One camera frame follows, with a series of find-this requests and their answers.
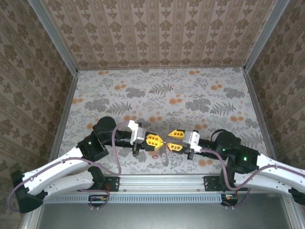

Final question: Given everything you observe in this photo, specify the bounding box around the grey metal keyring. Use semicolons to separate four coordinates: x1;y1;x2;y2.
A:
159;147;170;167

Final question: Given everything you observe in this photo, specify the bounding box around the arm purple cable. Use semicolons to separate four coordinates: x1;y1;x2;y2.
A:
201;148;305;211
9;122;131;213

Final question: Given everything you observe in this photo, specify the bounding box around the grey slotted cable duct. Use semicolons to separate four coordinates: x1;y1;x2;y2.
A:
43;193;223;204

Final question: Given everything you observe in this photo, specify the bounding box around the grey metal sheet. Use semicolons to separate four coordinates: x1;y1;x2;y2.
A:
35;192;295;229

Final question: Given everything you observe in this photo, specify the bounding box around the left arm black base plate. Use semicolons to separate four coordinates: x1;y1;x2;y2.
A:
94;176;120;193

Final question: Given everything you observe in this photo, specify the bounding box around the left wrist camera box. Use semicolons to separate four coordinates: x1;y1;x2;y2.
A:
127;120;147;146

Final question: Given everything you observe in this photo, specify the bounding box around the black connector box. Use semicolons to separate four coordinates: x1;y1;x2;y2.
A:
88;194;109;208
220;193;239;207

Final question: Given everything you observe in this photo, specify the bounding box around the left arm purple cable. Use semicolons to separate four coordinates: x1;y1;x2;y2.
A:
9;122;131;213

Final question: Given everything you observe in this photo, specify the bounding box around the aluminium side rail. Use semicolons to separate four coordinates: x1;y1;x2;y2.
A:
243;70;278;160
47;71;80;165

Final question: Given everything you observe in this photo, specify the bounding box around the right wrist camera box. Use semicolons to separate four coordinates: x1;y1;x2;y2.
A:
182;129;202;153

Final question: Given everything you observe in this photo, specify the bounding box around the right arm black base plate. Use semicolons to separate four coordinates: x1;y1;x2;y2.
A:
203;176;249;193

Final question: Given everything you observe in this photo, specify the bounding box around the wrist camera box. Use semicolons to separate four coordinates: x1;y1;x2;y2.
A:
127;120;147;146
182;129;202;153

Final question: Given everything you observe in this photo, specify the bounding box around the aluminium frame profile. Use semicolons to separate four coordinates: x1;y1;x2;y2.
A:
21;209;44;229
282;192;305;229

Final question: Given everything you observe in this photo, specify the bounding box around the aluminium mounting rail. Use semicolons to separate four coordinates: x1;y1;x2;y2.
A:
47;173;293;192

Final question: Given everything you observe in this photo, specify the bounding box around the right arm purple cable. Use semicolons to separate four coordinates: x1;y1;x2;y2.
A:
201;148;305;211

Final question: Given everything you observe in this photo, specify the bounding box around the aluminium corner post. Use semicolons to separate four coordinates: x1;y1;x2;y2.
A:
243;0;291;73
27;0;80;75

